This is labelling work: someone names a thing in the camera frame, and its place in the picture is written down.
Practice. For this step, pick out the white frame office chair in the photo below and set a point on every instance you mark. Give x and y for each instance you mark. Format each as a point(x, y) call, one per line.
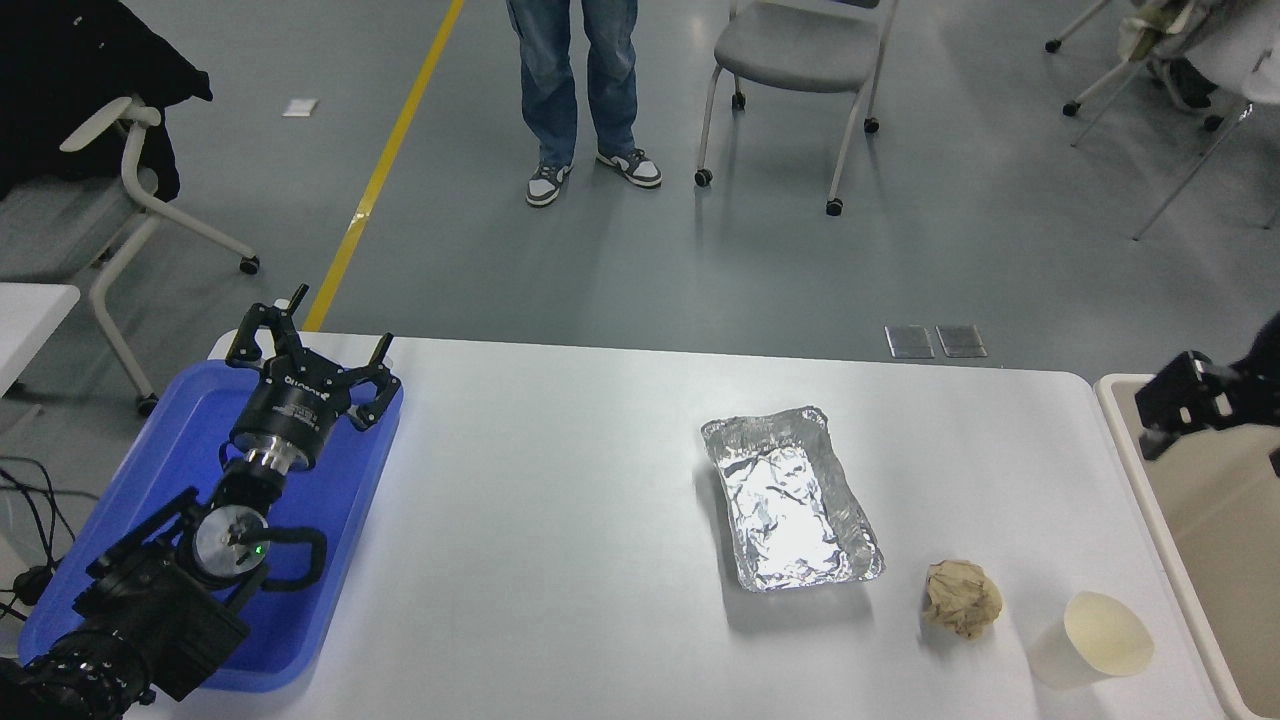
point(60, 230)

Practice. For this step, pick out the small white table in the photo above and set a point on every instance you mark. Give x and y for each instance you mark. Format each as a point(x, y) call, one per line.
point(25, 320)

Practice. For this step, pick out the black garment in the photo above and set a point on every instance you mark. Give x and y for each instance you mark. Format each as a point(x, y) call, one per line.
point(70, 70)

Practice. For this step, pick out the blue plastic tray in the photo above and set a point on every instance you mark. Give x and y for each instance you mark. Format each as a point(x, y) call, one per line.
point(330, 500)

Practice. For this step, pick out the grey seat chair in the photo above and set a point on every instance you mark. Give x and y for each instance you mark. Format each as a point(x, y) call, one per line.
point(800, 50)

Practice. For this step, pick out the large pale bin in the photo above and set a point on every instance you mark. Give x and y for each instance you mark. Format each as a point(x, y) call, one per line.
point(1220, 560)

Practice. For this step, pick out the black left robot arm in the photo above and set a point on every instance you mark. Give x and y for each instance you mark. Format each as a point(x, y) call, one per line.
point(150, 610)

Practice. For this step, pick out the crumpled tan paper ball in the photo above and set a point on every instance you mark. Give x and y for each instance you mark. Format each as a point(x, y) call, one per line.
point(960, 598)

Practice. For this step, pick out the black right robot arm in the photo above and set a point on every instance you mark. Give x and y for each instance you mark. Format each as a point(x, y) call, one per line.
point(1185, 400)

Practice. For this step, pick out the person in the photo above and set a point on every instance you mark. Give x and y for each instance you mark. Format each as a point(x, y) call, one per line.
point(1185, 85)
point(550, 80)

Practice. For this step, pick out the metal floor plate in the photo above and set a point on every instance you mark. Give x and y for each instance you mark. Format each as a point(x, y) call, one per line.
point(961, 342)
point(908, 343)

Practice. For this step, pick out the white paper cup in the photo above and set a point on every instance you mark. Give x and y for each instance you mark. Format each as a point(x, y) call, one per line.
point(1085, 655)

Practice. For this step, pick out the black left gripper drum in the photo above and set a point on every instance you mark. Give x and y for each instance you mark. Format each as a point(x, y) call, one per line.
point(290, 420)

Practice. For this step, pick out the white chair leg with castor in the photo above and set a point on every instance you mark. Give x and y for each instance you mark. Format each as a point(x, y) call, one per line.
point(1075, 22)

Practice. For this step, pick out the silver foil tray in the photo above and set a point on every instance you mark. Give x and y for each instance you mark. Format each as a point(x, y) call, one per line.
point(790, 500)

